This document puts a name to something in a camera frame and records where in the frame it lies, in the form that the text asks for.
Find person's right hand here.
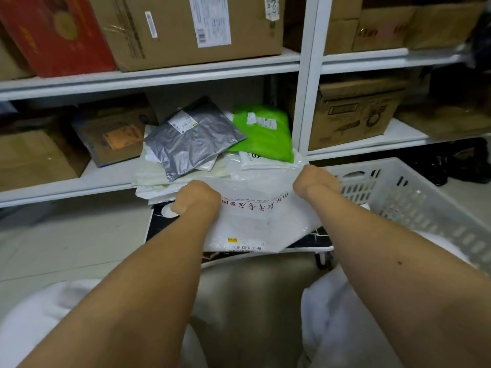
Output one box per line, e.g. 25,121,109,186
293,164,341,202

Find person's left hand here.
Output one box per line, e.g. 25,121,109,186
170,179,222,219

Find pile of white mailers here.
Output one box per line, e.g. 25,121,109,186
132,124,309,205

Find grey poly mailer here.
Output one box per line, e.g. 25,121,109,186
144,96,248,182

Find green poly mailer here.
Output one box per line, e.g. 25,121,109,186
227,104,295,164

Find white mailer with red text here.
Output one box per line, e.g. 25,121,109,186
199,170,325,254

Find white plastic basket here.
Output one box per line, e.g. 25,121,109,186
322,156,491,277

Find white metal shelf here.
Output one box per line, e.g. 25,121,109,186
0,0,491,210

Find person's right forearm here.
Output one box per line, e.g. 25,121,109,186
306,187,491,368

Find person's left forearm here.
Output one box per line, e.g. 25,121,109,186
17,204,221,368

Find person's white shorts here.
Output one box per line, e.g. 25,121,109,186
0,229,476,368

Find black marble lap table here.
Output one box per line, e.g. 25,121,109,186
144,202,334,269

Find cardboard box with black print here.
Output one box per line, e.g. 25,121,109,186
308,78,407,151

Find cardboard box with orange label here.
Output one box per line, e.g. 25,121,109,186
72,105,158,168

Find black plastic bag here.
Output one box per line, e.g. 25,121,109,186
398,137,491,187

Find dark cardboard box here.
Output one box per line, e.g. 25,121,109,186
395,68,491,141

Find large cardboard box white label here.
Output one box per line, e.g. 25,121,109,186
87,0,286,73

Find plain brown cardboard box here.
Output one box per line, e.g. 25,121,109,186
0,118,91,193

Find red box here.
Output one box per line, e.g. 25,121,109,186
0,0,118,78

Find tan cardboard box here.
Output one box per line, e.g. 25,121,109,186
0,38,35,81

